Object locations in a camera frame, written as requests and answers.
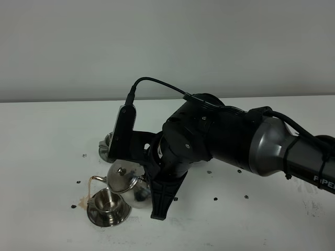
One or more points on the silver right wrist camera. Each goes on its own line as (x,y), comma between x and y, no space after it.
(119,143)

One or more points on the stainless steel teapot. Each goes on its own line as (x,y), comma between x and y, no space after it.
(127,179)

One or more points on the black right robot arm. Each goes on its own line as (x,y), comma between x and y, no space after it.
(260,141)

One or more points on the far stainless steel saucer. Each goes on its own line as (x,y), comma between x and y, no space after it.
(103,151)

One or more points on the near stainless steel teacup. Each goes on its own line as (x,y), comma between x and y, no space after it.
(104,201)

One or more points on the far stainless steel teacup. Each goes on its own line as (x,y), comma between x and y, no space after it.
(108,138)

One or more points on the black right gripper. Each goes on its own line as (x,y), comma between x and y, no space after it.
(164,169)

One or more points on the stainless steel saucer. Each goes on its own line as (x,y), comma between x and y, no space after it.
(103,151)
(109,219)

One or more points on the stainless steel teacup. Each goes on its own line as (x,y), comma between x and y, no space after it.
(104,201)
(108,138)

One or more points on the spilled tea puddle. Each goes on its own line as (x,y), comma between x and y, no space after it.
(83,202)

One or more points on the near stainless steel saucer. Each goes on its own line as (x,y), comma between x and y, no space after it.
(109,219)

